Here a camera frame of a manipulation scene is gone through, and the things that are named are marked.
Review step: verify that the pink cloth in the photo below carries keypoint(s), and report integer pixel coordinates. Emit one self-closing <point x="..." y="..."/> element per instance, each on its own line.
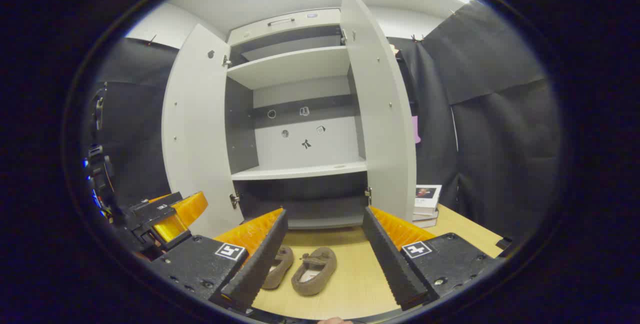
<point x="416" y="131"/>

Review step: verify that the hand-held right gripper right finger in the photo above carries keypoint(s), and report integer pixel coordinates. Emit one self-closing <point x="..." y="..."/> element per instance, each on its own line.
<point x="390" y="264"/>

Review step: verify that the brown fuzzy shoe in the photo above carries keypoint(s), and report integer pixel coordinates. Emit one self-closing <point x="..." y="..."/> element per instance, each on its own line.
<point x="315" y="274"/>
<point x="280" y="269"/>

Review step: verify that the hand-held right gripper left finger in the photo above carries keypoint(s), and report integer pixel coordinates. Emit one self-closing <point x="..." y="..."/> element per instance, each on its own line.
<point x="260" y="264"/>

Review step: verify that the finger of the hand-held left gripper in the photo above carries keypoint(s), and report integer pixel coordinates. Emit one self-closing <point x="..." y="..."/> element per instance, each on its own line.
<point x="185" y="211"/>

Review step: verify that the small black object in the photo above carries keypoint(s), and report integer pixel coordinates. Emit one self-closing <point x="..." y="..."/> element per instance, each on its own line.
<point x="504" y="244"/>

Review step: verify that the white shoe cabinet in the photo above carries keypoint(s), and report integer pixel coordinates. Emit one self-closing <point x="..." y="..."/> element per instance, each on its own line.
<point x="300" y="66"/>

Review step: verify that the black backdrop cloth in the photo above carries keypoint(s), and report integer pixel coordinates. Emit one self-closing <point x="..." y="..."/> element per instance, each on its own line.
<point x="500" y="138"/>

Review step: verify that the white shoe cabinet door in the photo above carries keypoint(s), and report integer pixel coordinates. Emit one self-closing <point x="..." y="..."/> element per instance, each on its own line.
<point x="195" y="128"/>
<point x="380" y="113"/>

